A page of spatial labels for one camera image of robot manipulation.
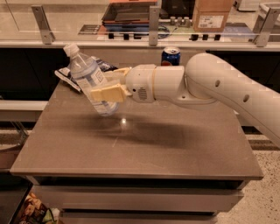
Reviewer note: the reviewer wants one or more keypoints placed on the right metal glass bracket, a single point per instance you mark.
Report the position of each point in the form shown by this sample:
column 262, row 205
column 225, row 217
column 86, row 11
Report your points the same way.
column 267, row 24

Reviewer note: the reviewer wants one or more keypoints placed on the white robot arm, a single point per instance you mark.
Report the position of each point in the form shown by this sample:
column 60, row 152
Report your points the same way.
column 203, row 81

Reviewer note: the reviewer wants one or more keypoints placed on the clear plastic water bottle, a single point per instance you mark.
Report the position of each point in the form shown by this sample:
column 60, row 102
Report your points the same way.
column 87, row 74

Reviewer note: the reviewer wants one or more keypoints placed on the left metal glass bracket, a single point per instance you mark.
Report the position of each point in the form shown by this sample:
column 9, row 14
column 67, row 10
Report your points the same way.
column 46, row 33

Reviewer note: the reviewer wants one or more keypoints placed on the metal glass bracket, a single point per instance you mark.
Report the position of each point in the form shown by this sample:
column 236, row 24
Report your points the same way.
column 267, row 24
column 153, row 25
column 46, row 33

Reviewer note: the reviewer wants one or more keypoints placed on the colourful snack bag on floor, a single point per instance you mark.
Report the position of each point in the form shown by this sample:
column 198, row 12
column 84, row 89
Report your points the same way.
column 36, row 212

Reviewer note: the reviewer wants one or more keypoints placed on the blue Pepsi can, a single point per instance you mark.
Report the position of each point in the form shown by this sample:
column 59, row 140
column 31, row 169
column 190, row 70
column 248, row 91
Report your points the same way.
column 170, row 56

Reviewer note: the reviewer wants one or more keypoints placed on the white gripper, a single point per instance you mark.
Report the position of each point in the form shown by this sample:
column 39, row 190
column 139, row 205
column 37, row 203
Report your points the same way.
column 139, row 82

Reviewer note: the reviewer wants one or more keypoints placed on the middle metal glass bracket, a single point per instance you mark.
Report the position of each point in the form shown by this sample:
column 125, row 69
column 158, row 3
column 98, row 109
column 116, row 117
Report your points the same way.
column 153, row 25

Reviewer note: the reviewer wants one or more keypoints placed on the stacked trays behind glass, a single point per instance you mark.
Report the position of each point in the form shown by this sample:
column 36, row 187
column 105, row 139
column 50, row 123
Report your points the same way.
column 129, row 18

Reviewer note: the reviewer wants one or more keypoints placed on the blue and white snack bag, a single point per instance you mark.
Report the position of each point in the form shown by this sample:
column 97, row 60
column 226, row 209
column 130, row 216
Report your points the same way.
column 65, row 74

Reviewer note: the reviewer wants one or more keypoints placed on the cardboard box with label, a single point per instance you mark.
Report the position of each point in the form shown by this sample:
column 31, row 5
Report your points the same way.
column 211, row 15

